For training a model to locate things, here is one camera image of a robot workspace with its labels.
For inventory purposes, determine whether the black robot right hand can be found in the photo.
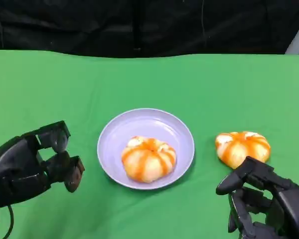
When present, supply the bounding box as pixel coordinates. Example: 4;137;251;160
215;156;299;239

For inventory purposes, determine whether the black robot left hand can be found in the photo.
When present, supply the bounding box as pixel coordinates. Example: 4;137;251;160
0;120;86;209

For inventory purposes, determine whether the orange white toy bread roll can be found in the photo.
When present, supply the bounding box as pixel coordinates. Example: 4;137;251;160
215;131;272;170
121;135;177;184

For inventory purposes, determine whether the lilac plate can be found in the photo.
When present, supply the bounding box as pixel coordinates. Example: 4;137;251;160
97;108;195;190

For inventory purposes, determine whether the green table cloth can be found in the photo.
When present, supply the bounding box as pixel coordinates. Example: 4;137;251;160
0;49;299;239

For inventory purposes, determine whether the black backdrop curtain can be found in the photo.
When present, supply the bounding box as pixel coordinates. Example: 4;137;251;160
0;0;299;58

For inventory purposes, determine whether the black camera cable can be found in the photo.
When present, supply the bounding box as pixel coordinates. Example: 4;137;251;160
2;205;14;239

